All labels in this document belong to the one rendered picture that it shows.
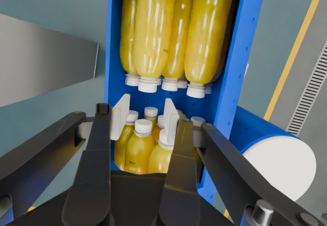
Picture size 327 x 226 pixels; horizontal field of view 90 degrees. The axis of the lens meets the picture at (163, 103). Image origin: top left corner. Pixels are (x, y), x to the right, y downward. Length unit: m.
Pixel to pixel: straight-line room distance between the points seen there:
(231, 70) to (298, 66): 1.72
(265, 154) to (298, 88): 1.46
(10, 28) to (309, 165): 1.04
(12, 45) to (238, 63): 0.69
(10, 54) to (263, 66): 1.70
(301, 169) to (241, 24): 0.55
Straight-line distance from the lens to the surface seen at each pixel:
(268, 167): 0.64
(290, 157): 0.67
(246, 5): 0.29
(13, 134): 2.06
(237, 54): 0.28
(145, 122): 0.37
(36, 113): 1.86
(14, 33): 0.76
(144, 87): 0.33
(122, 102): 0.17
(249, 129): 0.64
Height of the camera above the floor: 1.46
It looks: 75 degrees down
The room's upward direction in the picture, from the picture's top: 166 degrees clockwise
